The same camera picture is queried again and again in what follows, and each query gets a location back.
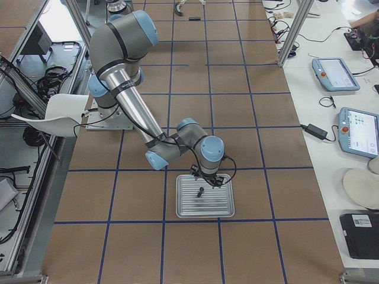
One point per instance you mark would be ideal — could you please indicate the teach pendant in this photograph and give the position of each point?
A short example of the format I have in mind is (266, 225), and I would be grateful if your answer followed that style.
(358, 132)
(334, 75)

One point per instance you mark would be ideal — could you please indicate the black power brick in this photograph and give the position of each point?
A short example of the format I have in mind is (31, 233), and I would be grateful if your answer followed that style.
(314, 131)

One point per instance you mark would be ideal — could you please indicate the white plastic chair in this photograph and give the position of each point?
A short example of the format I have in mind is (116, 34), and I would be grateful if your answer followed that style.
(63, 113)

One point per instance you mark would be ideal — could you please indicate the upper teach pendant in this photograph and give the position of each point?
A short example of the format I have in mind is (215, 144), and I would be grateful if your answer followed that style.
(334, 75)

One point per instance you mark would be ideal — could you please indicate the lower teach pendant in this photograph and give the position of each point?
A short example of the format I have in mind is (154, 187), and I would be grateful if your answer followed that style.
(358, 132)

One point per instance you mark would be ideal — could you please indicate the white curved plastic part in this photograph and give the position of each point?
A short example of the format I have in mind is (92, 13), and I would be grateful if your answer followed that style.
(202, 2)

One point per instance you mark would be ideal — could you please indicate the beige round plate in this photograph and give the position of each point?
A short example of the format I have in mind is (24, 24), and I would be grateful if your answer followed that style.
(362, 187)

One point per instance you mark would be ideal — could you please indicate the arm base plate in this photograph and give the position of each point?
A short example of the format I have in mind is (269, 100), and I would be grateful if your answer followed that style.
(112, 119)

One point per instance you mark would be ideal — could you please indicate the silver ribbed metal tray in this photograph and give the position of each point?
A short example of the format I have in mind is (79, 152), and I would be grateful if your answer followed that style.
(213, 203)

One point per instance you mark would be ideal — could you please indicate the aluminium frame post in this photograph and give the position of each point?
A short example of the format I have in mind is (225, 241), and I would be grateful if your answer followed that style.
(295, 28)

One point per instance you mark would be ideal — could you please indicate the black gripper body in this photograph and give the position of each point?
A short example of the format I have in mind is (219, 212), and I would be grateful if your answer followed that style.
(209, 178)

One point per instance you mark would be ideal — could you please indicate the black laptop case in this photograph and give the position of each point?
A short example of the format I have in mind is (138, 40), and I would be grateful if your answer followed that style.
(361, 235)

